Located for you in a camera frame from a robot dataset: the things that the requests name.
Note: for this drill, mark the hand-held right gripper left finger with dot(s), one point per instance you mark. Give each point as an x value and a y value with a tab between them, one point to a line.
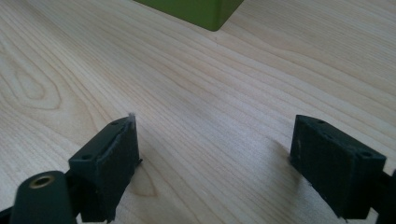
106	165

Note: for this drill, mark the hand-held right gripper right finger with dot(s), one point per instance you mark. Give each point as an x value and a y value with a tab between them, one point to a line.
336	168

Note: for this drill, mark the green box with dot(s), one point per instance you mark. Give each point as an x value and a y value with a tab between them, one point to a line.
193	11

